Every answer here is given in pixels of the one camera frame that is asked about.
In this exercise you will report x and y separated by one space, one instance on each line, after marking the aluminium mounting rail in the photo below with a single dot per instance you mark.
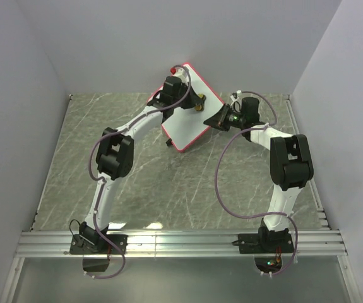
175 244

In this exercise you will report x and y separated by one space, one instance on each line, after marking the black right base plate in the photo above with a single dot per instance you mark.
250 244

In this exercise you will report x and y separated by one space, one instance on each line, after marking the black whiteboard right foot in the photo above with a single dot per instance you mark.
168 143

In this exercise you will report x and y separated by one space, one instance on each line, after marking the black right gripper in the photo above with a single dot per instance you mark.
218 120

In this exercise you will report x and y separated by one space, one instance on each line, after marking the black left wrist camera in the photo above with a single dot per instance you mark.
175 85

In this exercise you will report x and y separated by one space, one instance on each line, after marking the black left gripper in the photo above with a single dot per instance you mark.
192 100

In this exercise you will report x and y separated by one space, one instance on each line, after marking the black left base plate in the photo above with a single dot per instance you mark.
81 246

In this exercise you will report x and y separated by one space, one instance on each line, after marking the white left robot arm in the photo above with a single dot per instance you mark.
114 156

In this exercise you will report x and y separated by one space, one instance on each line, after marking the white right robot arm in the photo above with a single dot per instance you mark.
290 167

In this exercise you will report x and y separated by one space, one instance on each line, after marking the pink framed whiteboard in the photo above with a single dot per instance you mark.
184 127

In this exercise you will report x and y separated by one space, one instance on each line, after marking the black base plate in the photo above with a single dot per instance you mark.
81 246
250 244

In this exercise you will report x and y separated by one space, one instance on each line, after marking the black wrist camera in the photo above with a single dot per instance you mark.
250 111
175 85

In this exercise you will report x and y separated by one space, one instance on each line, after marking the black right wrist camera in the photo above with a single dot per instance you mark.
250 111

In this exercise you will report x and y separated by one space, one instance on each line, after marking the yellow whiteboard eraser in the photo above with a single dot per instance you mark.
200 103

